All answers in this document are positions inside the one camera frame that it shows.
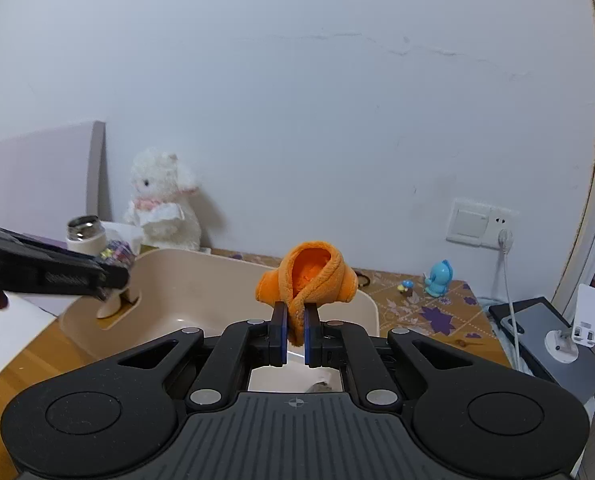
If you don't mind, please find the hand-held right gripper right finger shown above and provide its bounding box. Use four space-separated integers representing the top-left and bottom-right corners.
305 304 483 408

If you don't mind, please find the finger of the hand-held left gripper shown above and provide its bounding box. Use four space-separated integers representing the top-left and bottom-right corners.
0 219 131 303

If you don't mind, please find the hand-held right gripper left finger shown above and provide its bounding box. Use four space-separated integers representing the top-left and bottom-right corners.
108 302 288 408

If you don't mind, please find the colourful beaded ornament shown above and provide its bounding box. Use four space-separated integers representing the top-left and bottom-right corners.
100 240 137 267

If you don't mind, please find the orange fleece cloth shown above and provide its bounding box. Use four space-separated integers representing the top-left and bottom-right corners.
256 240 358 347

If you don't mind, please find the beige plastic basin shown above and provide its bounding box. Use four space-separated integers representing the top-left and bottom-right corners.
59 247 379 393

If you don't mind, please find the white thermos bottle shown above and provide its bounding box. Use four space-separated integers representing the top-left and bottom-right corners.
66 215 106 257

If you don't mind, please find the pale pink board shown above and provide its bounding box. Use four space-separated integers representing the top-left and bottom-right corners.
0 120 114 248

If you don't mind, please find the white plush toy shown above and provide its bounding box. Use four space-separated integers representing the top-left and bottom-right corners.
123 147 202 252

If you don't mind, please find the blue toy figure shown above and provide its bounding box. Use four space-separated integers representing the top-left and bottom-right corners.
423 259 455 297

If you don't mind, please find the grey tablet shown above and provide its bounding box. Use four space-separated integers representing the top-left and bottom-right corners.
488 297 595 397

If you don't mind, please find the white phone stand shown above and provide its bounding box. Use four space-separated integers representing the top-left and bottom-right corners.
544 283 595 365

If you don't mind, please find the white plug with cable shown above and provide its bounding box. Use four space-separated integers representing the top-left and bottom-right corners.
497 228 528 373

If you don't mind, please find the white wall switch socket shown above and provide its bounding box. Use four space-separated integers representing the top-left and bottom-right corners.
446 198 520 249

